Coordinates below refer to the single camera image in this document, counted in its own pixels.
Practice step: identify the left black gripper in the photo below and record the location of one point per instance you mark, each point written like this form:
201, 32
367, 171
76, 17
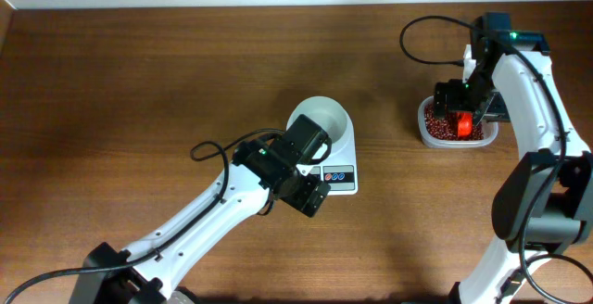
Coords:
309, 196

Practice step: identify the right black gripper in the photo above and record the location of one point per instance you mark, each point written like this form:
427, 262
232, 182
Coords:
457, 105

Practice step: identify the orange plastic measuring scoop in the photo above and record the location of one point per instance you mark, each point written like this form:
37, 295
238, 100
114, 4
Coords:
464, 125

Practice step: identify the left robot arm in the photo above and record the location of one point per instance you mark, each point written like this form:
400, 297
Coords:
260, 172

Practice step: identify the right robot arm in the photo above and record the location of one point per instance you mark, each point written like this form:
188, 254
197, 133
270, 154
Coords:
545, 206

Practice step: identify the white digital kitchen scale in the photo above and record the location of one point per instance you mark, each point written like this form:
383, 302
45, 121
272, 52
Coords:
340, 171

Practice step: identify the white round bowl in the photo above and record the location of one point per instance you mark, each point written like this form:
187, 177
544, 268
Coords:
331, 116

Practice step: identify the clear plastic food container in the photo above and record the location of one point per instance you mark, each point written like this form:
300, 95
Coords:
490, 130

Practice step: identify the red adzuki beans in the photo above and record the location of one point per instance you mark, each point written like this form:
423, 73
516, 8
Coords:
446, 129

